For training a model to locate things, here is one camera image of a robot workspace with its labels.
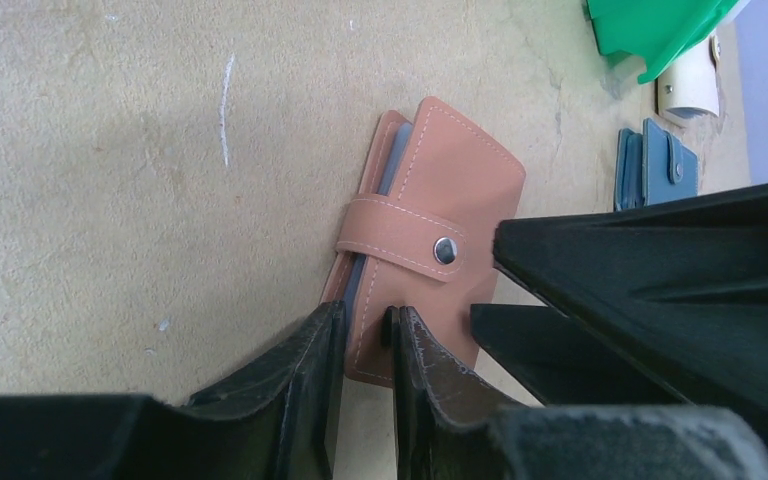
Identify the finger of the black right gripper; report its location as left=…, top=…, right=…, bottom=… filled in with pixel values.
left=493, top=184, right=768, bottom=445
left=470, top=304, right=682, bottom=405

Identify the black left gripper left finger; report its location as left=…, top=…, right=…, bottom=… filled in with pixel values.
left=0, top=301, right=347, bottom=479

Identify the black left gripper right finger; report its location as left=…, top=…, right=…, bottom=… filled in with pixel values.
left=383, top=307, right=768, bottom=479

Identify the pink leather card holder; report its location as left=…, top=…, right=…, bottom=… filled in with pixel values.
left=322, top=96, right=526, bottom=387

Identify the blue leather card holder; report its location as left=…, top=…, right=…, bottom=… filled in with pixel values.
left=614, top=118, right=699, bottom=211

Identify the cream leather card holder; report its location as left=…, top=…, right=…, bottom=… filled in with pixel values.
left=656, top=33, right=721, bottom=127

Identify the small green plastic bin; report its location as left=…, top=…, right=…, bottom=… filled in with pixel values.
left=587, top=0, right=738, bottom=85

